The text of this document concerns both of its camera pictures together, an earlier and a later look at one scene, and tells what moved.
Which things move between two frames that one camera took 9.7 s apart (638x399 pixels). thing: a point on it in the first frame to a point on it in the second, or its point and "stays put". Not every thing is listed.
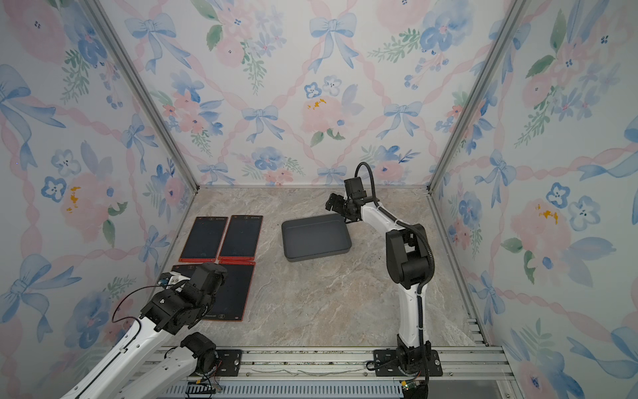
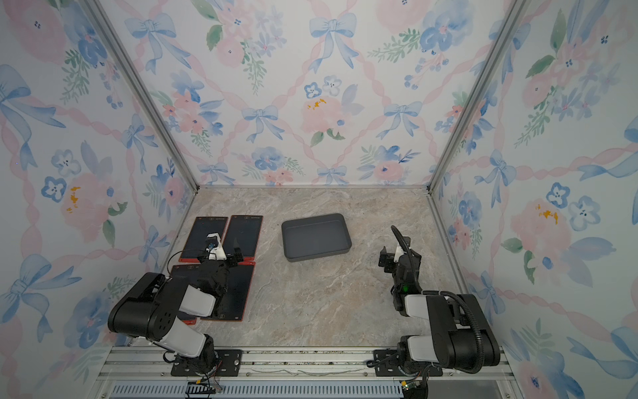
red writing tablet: (203, 242) stays put
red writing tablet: (230, 302) stays put
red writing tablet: (241, 238) stays put
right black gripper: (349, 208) to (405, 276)
